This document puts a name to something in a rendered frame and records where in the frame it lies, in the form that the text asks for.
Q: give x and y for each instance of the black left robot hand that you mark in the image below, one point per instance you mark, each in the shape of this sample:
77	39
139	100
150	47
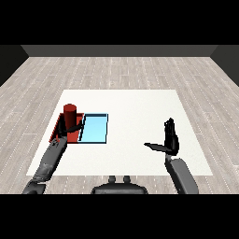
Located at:
64	128

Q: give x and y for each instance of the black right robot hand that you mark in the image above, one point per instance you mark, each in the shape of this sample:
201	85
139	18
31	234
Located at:
171	140

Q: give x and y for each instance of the red can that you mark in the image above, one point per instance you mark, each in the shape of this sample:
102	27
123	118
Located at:
70	118

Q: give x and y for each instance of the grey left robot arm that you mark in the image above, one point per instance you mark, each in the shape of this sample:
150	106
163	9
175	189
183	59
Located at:
49	160

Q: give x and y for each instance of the red shallow open box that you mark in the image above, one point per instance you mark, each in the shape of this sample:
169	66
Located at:
73	136

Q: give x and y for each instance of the light blue shallow open box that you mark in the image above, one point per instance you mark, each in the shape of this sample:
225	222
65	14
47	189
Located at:
94	128

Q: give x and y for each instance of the dark grey robot body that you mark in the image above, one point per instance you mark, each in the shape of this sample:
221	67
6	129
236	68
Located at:
119	186

